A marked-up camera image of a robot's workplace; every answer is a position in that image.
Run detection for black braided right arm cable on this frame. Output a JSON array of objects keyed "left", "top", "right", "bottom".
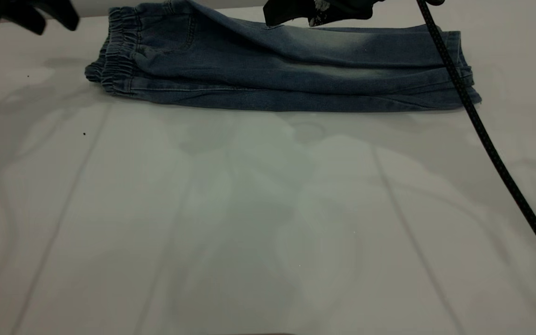
[{"left": 416, "top": 0, "right": 536, "bottom": 285}]

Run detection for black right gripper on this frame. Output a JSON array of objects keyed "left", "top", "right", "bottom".
[{"left": 263, "top": 0, "right": 386, "bottom": 27}]

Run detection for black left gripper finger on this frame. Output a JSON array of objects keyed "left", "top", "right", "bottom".
[
  {"left": 35, "top": 0, "right": 80, "bottom": 32},
  {"left": 0, "top": 0, "right": 47, "bottom": 36}
]

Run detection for blue denim shorts with print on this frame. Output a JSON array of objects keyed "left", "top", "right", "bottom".
[{"left": 85, "top": 0, "right": 483, "bottom": 113}]

